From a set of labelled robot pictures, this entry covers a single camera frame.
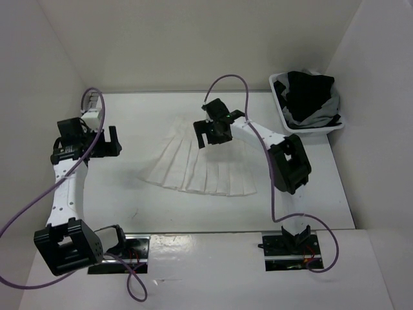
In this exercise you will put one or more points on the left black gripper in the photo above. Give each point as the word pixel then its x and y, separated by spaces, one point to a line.
pixel 111 148

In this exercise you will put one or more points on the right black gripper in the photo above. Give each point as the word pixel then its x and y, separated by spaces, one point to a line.
pixel 202 127

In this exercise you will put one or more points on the white pleated skirt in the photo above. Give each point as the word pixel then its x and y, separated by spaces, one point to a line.
pixel 177 163

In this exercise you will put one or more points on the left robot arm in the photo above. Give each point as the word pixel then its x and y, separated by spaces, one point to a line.
pixel 67 243

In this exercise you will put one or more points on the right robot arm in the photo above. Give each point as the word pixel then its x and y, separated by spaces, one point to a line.
pixel 287 161

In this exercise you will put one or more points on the white plastic basket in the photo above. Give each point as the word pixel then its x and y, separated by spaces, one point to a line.
pixel 319 131

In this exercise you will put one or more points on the black skirt in basket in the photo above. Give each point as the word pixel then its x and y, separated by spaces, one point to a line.
pixel 306 93

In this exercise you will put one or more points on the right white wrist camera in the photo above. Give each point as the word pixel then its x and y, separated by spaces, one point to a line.
pixel 210 112

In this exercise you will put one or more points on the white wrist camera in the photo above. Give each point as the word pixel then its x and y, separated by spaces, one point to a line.
pixel 210 112
pixel 92 118

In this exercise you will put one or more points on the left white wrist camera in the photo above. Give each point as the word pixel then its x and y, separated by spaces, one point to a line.
pixel 92 118

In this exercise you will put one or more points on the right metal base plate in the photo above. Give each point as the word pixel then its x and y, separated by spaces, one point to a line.
pixel 281 255

